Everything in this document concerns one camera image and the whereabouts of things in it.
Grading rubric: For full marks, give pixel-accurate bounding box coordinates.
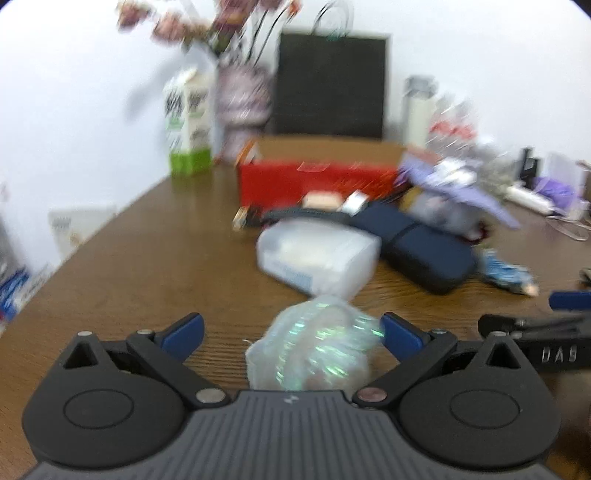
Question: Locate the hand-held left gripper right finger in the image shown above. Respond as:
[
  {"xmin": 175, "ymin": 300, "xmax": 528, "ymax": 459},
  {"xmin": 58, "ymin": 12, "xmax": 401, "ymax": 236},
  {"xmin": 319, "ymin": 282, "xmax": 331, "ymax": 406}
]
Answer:
[{"xmin": 353, "ymin": 312, "xmax": 539, "ymax": 409}]

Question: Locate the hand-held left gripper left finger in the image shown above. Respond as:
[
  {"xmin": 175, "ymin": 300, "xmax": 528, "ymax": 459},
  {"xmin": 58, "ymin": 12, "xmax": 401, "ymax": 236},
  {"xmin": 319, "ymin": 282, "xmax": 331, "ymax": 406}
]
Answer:
[{"xmin": 60, "ymin": 313, "xmax": 232, "ymax": 409}]

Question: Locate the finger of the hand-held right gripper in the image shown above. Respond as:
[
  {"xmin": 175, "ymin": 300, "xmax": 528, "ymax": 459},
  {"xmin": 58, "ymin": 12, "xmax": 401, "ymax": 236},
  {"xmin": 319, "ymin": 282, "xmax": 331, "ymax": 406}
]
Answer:
[
  {"xmin": 549, "ymin": 291, "xmax": 591, "ymax": 312},
  {"xmin": 477, "ymin": 314, "xmax": 591, "ymax": 342}
]

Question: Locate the iridescent plastic bag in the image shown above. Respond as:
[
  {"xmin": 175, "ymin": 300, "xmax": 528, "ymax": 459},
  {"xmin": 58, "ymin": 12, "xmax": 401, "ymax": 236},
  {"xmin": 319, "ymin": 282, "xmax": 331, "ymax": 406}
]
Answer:
[{"xmin": 245, "ymin": 295, "xmax": 386, "ymax": 393}]

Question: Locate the purple towel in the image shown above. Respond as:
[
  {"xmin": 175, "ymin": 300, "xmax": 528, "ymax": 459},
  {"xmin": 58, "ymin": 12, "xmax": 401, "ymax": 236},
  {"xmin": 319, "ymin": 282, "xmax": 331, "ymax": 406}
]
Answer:
[{"xmin": 397, "ymin": 148, "xmax": 522, "ymax": 229}]

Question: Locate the orange cardboard box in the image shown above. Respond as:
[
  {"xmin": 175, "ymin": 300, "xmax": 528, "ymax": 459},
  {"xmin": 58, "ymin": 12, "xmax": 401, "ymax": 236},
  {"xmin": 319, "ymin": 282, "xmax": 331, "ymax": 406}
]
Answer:
[{"xmin": 235, "ymin": 136, "xmax": 409, "ymax": 208}]

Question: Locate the blue snack packet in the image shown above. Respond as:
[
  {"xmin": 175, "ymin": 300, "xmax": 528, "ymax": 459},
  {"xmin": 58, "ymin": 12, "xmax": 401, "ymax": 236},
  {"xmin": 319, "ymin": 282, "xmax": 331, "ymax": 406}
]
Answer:
[{"xmin": 478, "ymin": 249, "xmax": 539, "ymax": 297}]

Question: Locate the wooden desk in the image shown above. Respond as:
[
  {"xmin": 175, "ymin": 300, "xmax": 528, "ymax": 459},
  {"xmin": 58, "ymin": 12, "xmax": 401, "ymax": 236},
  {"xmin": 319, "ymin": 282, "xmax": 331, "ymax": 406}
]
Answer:
[{"xmin": 0, "ymin": 136, "xmax": 591, "ymax": 480}]

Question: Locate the navy zip pouch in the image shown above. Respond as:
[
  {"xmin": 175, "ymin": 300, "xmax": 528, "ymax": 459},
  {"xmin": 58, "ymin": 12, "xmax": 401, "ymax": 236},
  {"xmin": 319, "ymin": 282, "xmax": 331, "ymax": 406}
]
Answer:
[{"xmin": 348, "ymin": 200, "xmax": 481, "ymax": 296}]

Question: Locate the purple plastic bag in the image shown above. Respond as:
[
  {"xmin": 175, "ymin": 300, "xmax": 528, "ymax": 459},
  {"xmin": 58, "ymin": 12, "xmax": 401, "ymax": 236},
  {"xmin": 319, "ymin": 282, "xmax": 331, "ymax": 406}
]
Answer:
[{"xmin": 533, "ymin": 175, "xmax": 583, "ymax": 213}]

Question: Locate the white translucent plastic box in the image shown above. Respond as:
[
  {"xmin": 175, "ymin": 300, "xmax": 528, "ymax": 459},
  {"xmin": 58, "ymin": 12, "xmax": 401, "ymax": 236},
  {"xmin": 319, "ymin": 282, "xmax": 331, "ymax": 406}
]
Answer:
[{"xmin": 256, "ymin": 218, "xmax": 382, "ymax": 298}]

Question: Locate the black small stand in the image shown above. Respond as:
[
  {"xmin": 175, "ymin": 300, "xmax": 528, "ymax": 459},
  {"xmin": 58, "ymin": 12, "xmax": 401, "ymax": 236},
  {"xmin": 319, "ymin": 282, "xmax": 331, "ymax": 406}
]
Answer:
[{"xmin": 519, "ymin": 147, "xmax": 543, "ymax": 185}]

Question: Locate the white printed box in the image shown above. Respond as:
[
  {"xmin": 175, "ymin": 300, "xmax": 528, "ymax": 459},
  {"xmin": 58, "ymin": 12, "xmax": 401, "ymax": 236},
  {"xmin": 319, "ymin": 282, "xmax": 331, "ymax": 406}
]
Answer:
[{"xmin": 48, "ymin": 205, "xmax": 118, "ymax": 264}]

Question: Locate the beige small box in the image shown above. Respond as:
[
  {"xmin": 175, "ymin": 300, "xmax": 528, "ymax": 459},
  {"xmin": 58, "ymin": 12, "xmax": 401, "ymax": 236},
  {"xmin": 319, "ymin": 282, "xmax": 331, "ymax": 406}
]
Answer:
[{"xmin": 302, "ymin": 190, "xmax": 345, "ymax": 212}]

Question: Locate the blue white packaging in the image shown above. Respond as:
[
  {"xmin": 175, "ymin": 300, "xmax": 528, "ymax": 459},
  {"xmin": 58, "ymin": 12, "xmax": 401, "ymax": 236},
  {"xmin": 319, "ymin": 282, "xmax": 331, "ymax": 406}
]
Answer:
[{"xmin": 0, "ymin": 258, "xmax": 56, "ymax": 333}]

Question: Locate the clear plastic bag red print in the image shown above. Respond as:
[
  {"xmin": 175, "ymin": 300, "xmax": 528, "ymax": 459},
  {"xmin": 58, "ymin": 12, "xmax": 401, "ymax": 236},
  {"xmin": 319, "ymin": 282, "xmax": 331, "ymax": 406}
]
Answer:
[{"xmin": 425, "ymin": 92, "xmax": 495, "ymax": 158}]

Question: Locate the white green milk carton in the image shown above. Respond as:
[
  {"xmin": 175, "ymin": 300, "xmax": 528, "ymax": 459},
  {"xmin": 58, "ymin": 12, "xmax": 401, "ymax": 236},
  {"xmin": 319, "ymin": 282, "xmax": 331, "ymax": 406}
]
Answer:
[{"xmin": 161, "ymin": 67, "xmax": 215, "ymax": 177}]

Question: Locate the white bottle grey lid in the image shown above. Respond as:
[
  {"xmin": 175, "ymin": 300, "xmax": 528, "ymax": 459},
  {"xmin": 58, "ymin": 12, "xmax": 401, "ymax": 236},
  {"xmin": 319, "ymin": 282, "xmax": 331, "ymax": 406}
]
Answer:
[{"xmin": 399, "ymin": 74, "xmax": 439, "ymax": 144}]

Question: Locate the pink marbled vase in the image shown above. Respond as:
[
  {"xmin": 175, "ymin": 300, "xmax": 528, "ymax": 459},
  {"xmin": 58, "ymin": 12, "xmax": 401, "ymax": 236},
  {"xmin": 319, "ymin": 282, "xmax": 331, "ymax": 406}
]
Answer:
[{"xmin": 215, "ymin": 62, "xmax": 273, "ymax": 162}]

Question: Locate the black chair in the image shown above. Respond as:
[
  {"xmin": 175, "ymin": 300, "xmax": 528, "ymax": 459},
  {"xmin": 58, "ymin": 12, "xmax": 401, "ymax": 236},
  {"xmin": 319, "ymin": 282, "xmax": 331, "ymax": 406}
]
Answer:
[{"xmin": 270, "ymin": 2, "xmax": 393, "ymax": 139}]

